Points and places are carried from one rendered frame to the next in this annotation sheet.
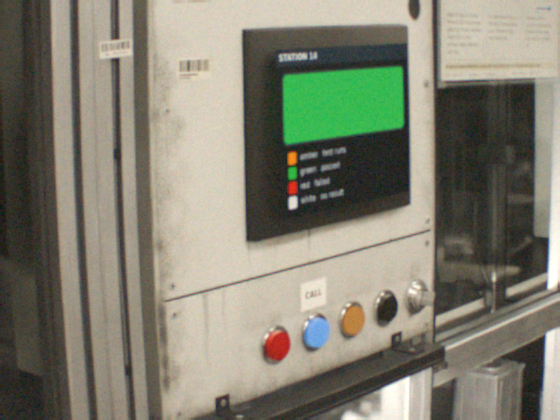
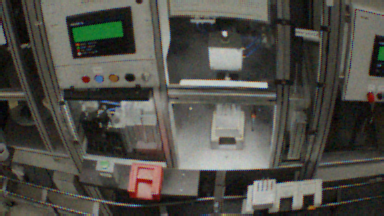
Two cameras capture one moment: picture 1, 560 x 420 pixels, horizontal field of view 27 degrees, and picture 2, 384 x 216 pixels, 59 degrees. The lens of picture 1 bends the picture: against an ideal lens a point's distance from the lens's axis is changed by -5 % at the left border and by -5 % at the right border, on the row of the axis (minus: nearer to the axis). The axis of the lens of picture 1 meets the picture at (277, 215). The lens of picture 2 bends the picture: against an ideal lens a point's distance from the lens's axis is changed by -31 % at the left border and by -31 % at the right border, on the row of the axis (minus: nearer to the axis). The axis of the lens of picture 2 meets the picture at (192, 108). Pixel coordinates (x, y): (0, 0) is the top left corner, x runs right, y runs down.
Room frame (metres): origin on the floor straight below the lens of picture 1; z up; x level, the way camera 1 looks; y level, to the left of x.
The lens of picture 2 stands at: (0.82, -1.17, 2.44)
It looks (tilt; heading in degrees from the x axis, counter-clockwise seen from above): 47 degrees down; 58
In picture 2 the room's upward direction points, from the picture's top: 6 degrees counter-clockwise
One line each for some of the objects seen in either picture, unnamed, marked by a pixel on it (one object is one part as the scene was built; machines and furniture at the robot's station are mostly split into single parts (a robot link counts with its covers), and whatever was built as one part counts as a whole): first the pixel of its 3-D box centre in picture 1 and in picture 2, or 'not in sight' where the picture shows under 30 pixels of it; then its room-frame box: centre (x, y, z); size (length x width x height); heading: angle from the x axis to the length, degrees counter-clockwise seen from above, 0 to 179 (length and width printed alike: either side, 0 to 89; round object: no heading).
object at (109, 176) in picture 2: not in sight; (108, 171); (1.08, -0.06, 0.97); 0.08 x 0.08 x 0.12; 48
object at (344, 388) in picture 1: (332, 382); (101, 92); (1.16, -0.05, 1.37); 0.36 x 0.04 x 0.04; 138
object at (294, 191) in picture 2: not in sight; (285, 199); (1.61, -0.61, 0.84); 0.36 x 0.14 x 0.10; 138
